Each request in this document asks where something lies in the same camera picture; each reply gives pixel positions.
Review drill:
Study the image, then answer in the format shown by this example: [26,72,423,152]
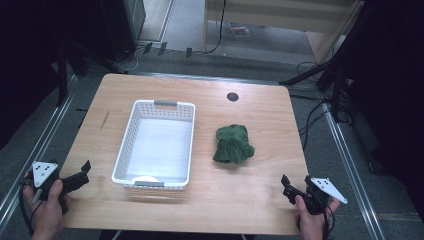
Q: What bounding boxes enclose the red printed paper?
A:
[229,23,252,38]

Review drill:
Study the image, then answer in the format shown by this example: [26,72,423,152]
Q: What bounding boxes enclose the black curtain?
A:
[328,0,424,214]
[0,0,104,150]

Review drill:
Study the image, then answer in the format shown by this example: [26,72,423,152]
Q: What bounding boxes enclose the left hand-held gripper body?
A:
[22,161,78,215]

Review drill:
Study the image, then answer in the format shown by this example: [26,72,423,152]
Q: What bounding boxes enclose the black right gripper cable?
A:
[321,203,336,240]

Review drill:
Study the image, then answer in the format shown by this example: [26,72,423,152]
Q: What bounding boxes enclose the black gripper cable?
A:
[321,203,336,240]
[18,181,36,237]

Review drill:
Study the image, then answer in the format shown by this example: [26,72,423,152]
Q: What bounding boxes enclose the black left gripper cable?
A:
[18,181,36,237]

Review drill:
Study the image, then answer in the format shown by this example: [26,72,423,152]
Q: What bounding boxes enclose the person's right hand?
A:
[294,195,341,240]

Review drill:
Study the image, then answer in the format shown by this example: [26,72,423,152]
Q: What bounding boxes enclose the dark cabinet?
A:
[98,0,148,63]

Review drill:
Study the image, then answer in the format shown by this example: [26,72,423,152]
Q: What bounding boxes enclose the black metal stand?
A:
[53,39,89,108]

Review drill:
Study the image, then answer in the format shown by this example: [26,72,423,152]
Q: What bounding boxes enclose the light wooden shelf unit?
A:
[201,0,365,65]

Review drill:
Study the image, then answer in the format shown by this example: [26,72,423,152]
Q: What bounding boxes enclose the aluminium floor rail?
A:
[0,73,80,233]
[320,107,388,240]

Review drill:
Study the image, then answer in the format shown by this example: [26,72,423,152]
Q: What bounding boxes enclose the black floor cables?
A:
[296,61,334,152]

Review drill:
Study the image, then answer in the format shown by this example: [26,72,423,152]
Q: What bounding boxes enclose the black tripod stand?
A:
[279,53,354,124]

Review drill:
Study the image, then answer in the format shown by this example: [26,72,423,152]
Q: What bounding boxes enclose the black hanging cable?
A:
[203,0,228,55]

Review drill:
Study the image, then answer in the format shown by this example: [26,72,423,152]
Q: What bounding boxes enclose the person's left hand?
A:
[22,170,73,240]

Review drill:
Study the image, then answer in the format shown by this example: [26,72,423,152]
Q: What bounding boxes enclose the white floor cable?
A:
[121,45,145,73]

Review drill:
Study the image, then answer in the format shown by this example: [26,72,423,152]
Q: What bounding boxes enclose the white perforated plastic basket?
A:
[111,99,197,191]

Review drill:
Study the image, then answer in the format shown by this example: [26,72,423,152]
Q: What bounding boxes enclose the dark green cloth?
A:
[212,123,256,165]

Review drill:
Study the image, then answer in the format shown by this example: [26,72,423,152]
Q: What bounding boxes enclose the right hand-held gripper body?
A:
[290,175,349,216]

